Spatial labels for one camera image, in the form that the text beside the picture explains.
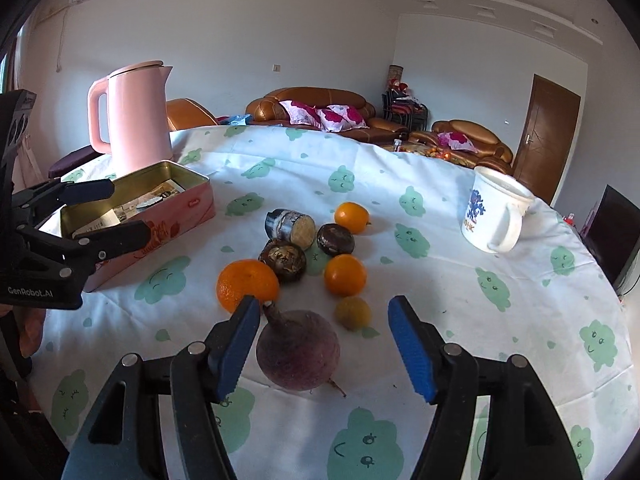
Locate dark passion fruit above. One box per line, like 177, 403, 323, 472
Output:
316, 223, 356, 258
258, 239, 307, 285

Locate floral pink pillow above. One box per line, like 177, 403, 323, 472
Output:
279, 100, 326, 128
315, 105, 368, 132
437, 131, 476, 152

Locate small yellow-green tangerine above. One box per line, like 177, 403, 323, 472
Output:
334, 296, 372, 332

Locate pink tin box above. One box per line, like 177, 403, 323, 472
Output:
60, 160, 217, 293

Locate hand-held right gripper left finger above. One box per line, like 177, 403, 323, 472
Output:
60, 295, 262, 480

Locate black television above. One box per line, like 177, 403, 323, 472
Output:
582, 184, 640, 293

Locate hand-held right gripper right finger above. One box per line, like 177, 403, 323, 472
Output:
387, 295, 586, 480

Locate brown leather sofa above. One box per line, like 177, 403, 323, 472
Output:
245, 86, 416, 146

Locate printed paper packets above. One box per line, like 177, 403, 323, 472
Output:
72, 178, 183, 238

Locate brown wooden door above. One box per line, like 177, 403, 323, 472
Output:
512, 74, 582, 206

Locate small orange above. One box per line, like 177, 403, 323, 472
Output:
334, 201, 372, 235

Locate white mug with blue print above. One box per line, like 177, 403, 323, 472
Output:
460, 165, 536, 254

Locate large bumpy orange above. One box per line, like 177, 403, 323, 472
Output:
216, 258, 280, 315

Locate purple stool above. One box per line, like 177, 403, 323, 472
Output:
47, 145, 113, 178

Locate pink electric kettle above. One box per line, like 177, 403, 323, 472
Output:
87, 60, 174, 179

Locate black stacked chairs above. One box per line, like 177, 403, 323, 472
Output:
382, 87, 429, 133

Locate white tablecloth with green clouds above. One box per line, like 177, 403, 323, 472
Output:
37, 122, 633, 480

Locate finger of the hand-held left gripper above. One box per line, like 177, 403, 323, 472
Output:
12, 178, 115, 227
20, 221, 151, 282

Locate medium orange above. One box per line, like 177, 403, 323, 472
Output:
324, 254, 367, 297

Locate brown leather chair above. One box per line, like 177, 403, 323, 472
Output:
165, 98, 221, 132

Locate cluttered coffee table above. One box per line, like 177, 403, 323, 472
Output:
380, 140, 481, 166

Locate brown leather armchair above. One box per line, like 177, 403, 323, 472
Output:
409, 120, 514, 176

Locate light curtain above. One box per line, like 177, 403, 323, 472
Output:
0, 25, 31, 93

